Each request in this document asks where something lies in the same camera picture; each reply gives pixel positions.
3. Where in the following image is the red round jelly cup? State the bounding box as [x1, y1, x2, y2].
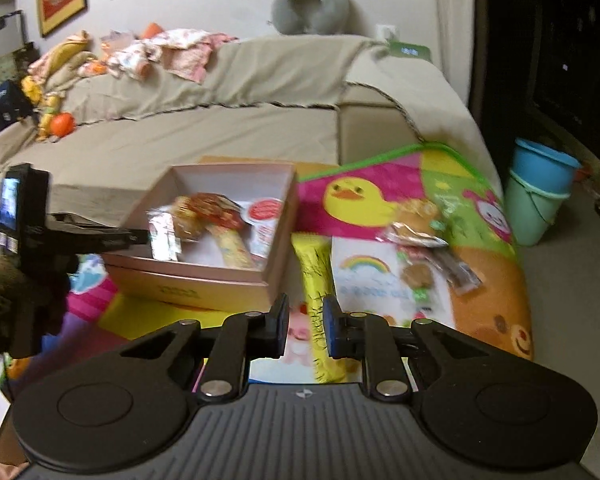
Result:
[244, 197, 285, 226]

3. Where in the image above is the clear cookie packet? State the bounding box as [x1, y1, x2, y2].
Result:
[385, 198, 448, 248]

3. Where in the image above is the colourful cartoon play mat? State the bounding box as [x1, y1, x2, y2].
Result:
[4, 144, 533, 388]

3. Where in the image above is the green plastic bucket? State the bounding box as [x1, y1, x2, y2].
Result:
[504, 169, 570, 247]

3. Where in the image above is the beige curtain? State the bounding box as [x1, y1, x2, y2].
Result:
[436, 0, 475, 104]

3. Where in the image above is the yellow bread roll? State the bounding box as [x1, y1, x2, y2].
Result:
[170, 196, 204, 242]

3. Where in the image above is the yellow snack bar packet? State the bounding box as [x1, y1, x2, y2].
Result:
[291, 233, 356, 384]

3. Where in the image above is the beige sofa with cover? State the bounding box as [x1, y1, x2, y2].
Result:
[0, 36, 501, 224]

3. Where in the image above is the green digital clock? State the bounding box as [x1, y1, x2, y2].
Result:
[388, 40, 431, 63]

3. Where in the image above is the pink baby clothes pile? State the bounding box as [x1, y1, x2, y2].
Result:
[78, 28, 237, 84]

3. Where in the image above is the pink cardboard box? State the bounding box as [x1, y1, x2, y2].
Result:
[102, 162, 299, 312]

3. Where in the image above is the yellow plush toy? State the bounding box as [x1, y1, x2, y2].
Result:
[20, 30, 91, 142]

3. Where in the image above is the dark seed bar packet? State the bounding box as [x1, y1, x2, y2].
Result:
[431, 247, 482, 296]

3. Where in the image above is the grey neck pillow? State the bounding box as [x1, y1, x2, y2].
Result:
[271, 0, 350, 36]

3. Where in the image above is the white rainbow snack packet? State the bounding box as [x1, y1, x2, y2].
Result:
[330, 237, 455, 327]

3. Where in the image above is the blue plastic bucket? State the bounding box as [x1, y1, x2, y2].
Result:
[512, 139, 581, 194]

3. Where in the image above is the white wall socket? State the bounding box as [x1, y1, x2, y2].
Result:
[375, 24, 399, 42]

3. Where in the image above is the orange toy ball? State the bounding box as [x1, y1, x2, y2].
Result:
[48, 113, 76, 139]

